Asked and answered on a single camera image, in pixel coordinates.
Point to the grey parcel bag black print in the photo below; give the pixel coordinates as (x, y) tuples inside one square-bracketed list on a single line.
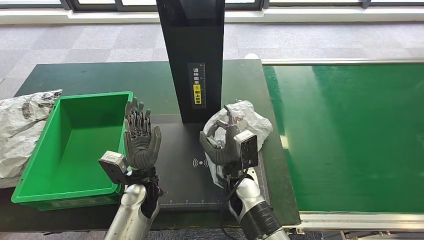
[(20, 139)]

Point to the plain grey-white parcel bag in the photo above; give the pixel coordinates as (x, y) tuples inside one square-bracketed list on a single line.
[(251, 122)]

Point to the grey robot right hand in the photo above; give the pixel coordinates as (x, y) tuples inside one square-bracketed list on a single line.
[(223, 155)]

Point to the white window sill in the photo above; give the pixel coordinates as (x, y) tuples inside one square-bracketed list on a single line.
[(298, 16)]

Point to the aluminium conveyor frame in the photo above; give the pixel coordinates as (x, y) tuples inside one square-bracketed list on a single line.
[(364, 221)]

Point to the black yellow label sticker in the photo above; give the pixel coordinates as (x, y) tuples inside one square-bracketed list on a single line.
[(197, 94)]

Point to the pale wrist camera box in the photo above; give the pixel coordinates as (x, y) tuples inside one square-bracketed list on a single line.
[(112, 165), (247, 149)]

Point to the black inbound scanner machine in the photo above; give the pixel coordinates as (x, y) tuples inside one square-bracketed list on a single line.
[(195, 39)]

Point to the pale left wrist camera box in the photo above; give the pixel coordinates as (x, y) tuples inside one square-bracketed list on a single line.
[(112, 165)]

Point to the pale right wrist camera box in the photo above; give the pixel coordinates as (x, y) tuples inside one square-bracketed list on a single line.
[(247, 149)]

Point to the black window frame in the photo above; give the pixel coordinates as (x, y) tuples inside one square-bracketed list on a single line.
[(99, 8)]

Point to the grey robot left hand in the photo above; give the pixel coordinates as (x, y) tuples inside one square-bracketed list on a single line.
[(140, 149)]

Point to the green plastic crate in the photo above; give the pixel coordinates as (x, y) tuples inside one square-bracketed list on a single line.
[(76, 142)]

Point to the green conveyor belt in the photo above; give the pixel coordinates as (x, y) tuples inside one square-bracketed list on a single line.
[(348, 132)]

